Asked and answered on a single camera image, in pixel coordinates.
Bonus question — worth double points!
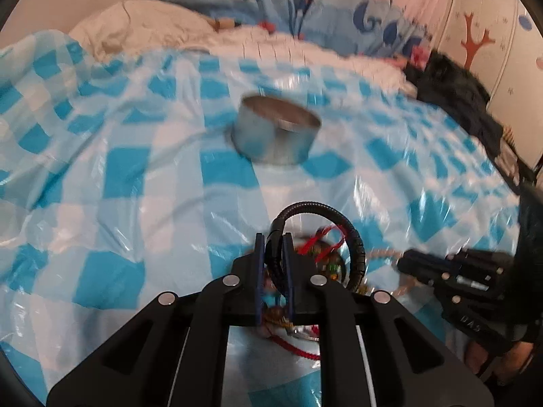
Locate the blue white checkered plastic sheet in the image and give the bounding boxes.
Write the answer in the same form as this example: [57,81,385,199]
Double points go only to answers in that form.
[1,31,518,401]

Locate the round silver metal tin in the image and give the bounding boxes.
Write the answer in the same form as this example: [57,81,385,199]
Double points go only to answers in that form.
[231,95,321,166]

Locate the white grid-pattern duvet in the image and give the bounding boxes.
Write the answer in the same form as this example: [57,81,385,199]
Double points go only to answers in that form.
[69,0,417,97]

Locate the black braided cord bracelet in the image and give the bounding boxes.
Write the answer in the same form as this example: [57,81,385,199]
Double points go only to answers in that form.
[267,201,368,293]

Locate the red cord bracelet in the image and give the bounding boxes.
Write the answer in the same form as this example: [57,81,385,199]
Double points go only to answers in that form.
[267,224,347,361]

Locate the pink cloth item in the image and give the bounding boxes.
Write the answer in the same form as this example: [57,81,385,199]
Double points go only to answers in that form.
[386,46,431,70]

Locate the black clothing pile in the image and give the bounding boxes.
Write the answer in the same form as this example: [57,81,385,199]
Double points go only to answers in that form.
[403,51,503,159]

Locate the right hand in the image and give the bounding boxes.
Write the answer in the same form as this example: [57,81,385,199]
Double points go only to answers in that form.
[464,341,534,382]

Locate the tan strap with buckle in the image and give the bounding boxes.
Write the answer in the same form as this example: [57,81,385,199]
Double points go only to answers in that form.
[206,17,242,32]

